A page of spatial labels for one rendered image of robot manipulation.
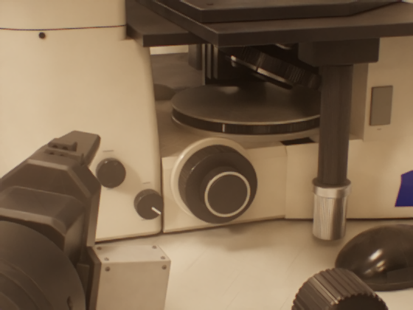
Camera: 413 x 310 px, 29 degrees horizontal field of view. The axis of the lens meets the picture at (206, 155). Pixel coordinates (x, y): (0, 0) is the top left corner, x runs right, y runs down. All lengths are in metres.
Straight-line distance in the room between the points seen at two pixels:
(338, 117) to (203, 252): 0.16
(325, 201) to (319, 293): 0.30
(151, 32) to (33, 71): 0.10
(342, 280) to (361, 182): 0.36
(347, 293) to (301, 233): 0.35
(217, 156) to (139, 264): 0.21
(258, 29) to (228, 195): 0.15
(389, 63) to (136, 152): 0.24
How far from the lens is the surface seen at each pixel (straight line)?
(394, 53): 0.73
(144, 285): 0.47
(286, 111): 0.75
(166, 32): 0.61
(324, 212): 0.66
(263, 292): 0.61
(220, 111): 0.75
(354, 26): 0.58
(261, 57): 0.73
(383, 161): 0.74
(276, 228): 0.72
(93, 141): 0.52
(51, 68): 0.63
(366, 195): 0.73
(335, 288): 0.36
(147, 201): 0.66
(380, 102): 0.73
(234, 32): 0.55
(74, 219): 0.44
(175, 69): 1.30
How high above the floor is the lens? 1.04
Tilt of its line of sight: 18 degrees down
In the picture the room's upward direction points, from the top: straight up
